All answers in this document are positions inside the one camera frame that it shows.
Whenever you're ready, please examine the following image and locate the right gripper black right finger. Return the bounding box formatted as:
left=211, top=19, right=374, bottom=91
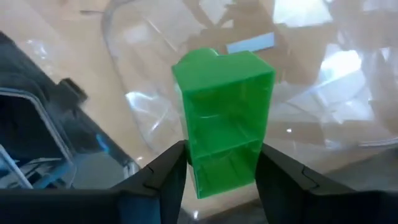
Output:
left=256, top=143, right=398, bottom=224

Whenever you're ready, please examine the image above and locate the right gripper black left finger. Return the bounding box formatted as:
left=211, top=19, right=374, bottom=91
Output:
left=0, top=140, right=188, bottom=224

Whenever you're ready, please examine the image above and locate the green two-stud block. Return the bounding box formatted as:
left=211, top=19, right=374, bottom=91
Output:
left=171, top=47, right=277, bottom=200

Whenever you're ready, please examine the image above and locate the clear plastic bin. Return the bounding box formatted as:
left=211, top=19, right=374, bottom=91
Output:
left=101, top=0, right=398, bottom=215

